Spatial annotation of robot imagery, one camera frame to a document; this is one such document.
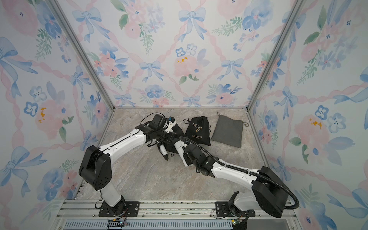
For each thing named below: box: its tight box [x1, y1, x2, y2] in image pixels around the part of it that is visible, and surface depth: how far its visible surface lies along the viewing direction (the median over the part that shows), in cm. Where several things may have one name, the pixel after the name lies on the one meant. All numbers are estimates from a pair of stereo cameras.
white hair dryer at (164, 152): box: [158, 144, 169, 161], surface depth 93 cm
